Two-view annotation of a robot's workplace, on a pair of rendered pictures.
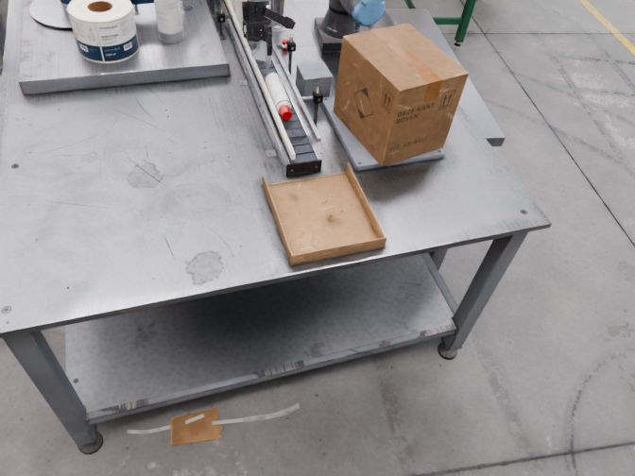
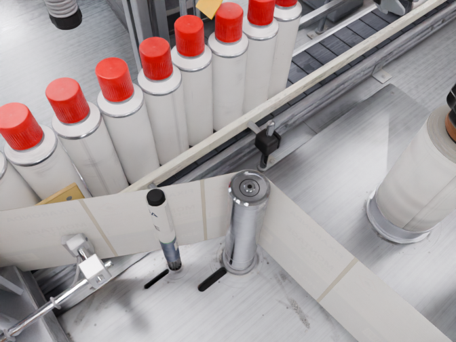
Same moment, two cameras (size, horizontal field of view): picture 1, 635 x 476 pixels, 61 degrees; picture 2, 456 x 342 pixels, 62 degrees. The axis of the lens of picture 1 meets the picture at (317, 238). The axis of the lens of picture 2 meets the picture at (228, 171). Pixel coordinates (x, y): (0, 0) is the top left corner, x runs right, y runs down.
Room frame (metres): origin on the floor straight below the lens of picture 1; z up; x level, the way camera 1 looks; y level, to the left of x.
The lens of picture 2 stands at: (2.06, 0.78, 1.36)
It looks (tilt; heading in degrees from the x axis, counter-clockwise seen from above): 58 degrees down; 252
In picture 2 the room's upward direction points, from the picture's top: 3 degrees clockwise
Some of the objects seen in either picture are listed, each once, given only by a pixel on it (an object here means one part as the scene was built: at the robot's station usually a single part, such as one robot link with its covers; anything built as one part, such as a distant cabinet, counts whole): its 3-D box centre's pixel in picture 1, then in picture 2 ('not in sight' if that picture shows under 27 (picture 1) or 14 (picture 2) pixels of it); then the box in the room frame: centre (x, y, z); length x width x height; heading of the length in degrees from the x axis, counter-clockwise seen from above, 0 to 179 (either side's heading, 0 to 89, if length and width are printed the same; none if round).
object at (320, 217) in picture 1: (321, 210); not in sight; (1.03, 0.00, 0.85); 0.30 x 0.26 x 0.04; 23
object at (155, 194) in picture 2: not in sight; (167, 237); (2.07, 0.61, 0.97); 0.02 x 0.02 x 0.19
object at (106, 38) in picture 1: (104, 27); not in sight; (1.64, 0.81, 0.95); 0.20 x 0.20 x 0.14
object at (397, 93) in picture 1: (395, 93); not in sight; (1.43, -0.18, 0.99); 0.30 x 0.24 x 0.27; 35
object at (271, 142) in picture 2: (221, 21); (267, 146); (1.90, 0.47, 0.89); 0.03 x 0.03 x 0.12; 23
